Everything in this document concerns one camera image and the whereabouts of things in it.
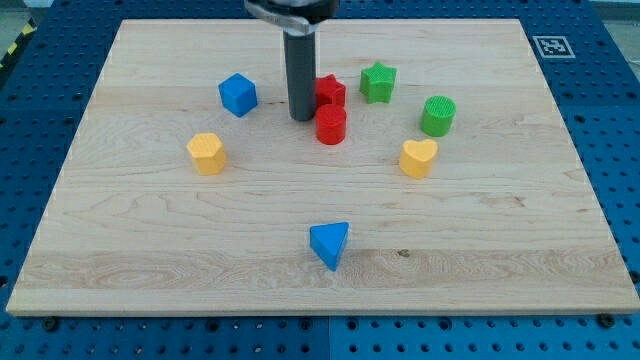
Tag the black yellow hazard tape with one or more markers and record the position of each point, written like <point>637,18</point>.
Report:
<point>18,46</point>

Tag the red star block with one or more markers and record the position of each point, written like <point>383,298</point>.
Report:
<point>330,91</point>

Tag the white fiducial marker tag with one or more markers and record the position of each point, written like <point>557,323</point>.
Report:
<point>553,47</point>

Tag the yellow hexagon block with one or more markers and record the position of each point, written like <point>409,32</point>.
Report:
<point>207,153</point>

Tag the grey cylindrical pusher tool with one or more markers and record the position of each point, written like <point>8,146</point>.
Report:
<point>299,55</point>

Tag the blue cube block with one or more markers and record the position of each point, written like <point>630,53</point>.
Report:
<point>238,94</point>

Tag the red cylinder block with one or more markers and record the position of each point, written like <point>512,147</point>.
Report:
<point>331,122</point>

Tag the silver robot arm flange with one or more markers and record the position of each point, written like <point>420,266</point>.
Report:
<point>295,17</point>

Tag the green star block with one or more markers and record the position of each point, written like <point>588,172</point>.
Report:
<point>377,83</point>

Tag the yellow heart block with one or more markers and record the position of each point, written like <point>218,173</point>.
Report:
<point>417,157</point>

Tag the green cylinder block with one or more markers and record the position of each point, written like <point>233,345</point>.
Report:
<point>438,114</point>

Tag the blue triangle block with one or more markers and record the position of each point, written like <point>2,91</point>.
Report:
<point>328,242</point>

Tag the wooden board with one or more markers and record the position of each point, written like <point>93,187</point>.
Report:
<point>506,222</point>

